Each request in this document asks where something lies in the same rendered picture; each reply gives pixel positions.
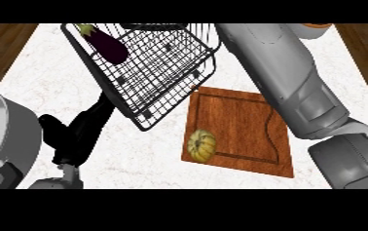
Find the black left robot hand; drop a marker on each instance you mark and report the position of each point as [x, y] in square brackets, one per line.
[74, 140]

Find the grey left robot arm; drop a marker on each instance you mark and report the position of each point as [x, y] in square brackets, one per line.
[20, 134]

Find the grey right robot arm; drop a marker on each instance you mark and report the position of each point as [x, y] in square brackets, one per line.
[288, 79]

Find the dark purple eggplant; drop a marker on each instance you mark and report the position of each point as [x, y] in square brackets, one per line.
[108, 45]

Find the brown wooden cutting board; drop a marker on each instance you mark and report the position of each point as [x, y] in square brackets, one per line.
[239, 127]

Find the yellow ribbed squash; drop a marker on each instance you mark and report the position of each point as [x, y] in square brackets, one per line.
[202, 146]

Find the pale grey orange-topped container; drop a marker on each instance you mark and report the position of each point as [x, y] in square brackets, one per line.
[311, 31]

